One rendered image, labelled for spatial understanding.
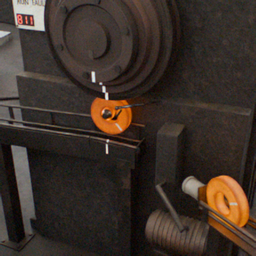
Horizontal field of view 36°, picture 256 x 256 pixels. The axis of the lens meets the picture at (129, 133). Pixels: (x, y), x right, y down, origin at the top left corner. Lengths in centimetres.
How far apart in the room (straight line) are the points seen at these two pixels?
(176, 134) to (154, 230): 34
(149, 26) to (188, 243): 71
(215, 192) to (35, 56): 94
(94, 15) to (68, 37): 12
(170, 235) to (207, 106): 46
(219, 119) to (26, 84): 82
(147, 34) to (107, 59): 15
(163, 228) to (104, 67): 58
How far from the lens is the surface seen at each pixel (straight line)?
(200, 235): 135
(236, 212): 115
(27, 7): 164
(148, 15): 122
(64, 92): 160
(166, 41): 124
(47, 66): 168
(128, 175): 149
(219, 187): 118
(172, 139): 134
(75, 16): 127
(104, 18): 122
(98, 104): 144
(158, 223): 138
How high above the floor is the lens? 142
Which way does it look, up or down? 28 degrees down
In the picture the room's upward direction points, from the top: straight up
